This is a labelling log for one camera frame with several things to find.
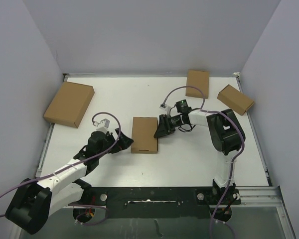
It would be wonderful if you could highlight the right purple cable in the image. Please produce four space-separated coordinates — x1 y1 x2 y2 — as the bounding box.
161 86 246 239

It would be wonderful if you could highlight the aluminium table frame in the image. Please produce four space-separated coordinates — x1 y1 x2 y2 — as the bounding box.
36 75 295 239

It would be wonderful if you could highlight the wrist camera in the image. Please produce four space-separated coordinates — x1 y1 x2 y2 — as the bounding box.
93 119 110 134
159 103 172 116

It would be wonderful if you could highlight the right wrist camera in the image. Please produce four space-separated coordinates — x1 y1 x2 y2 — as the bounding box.
159 103 172 116

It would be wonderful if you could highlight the brown cardboard box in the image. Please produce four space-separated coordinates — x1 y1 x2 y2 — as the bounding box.
131 117 158 154

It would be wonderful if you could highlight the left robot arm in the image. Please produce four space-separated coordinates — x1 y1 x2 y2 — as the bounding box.
5 128 134 235

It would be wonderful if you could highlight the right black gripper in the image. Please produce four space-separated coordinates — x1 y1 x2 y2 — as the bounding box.
154 114 183 138

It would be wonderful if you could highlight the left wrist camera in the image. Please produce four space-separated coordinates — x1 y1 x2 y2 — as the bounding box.
93 119 110 134

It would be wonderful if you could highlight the small folded cardboard box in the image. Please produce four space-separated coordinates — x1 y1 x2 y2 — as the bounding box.
217 85 255 116

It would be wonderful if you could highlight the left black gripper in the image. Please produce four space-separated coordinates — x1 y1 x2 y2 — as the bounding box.
97 127 133 158

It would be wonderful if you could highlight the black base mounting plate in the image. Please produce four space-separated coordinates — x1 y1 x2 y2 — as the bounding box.
70 187 241 223

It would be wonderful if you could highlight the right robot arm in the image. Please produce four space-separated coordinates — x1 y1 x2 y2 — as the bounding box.
153 100 246 204

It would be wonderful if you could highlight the upright folded cardboard box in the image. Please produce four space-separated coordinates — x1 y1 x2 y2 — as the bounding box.
185 69 209 99

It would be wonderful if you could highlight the large folded cardboard box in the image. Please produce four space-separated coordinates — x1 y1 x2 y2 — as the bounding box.
43 81 95 128

